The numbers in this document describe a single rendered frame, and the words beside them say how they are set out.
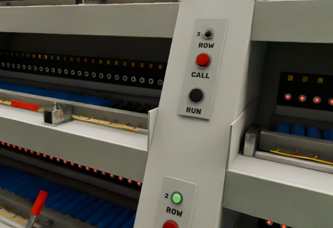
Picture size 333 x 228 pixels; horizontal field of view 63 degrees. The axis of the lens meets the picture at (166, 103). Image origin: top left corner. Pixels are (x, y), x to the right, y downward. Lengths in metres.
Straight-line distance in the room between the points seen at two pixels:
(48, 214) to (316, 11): 0.48
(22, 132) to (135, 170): 0.21
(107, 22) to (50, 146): 0.20
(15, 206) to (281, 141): 0.46
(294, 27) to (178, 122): 0.17
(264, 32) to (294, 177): 0.16
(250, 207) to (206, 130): 0.09
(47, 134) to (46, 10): 0.21
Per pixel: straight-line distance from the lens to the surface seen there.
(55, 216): 0.52
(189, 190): 0.32
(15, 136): 0.51
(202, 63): 0.32
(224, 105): 0.31
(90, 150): 0.39
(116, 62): 0.58
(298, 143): 0.37
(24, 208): 0.56
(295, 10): 0.35
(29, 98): 0.55
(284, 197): 0.31
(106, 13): 0.44
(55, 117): 0.44
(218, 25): 0.34
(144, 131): 0.39
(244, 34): 0.33
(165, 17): 0.38
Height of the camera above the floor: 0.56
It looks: 7 degrees up
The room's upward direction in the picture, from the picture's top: 12 degrees clockwise
